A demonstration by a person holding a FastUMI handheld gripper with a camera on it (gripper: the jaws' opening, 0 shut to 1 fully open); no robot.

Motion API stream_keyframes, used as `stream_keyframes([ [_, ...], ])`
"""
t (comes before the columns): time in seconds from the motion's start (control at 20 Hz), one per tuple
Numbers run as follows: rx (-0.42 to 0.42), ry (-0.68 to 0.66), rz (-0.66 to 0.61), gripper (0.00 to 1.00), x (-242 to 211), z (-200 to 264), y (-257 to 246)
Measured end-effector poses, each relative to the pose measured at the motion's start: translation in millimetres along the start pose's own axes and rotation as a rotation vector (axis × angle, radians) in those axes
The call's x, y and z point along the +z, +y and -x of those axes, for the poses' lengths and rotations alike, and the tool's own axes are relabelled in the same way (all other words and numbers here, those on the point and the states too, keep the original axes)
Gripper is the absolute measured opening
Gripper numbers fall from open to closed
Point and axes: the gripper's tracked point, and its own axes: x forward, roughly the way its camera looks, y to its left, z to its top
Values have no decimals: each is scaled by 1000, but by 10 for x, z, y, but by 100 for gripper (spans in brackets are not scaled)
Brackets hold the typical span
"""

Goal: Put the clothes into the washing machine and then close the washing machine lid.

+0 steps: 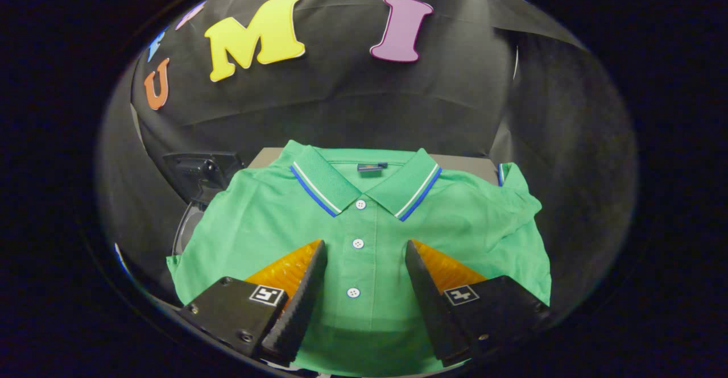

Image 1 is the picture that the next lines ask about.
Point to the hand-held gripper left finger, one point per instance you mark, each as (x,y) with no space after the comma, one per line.
(296,310)

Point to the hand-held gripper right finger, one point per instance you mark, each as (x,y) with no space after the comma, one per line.
(432,310)

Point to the green polo shirt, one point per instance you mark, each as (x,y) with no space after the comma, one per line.
(261,219)

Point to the dark washing machine lid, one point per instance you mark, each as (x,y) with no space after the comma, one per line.
(205,170)

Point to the beige cabinet with dark top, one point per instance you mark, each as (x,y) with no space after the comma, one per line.
(469,165)

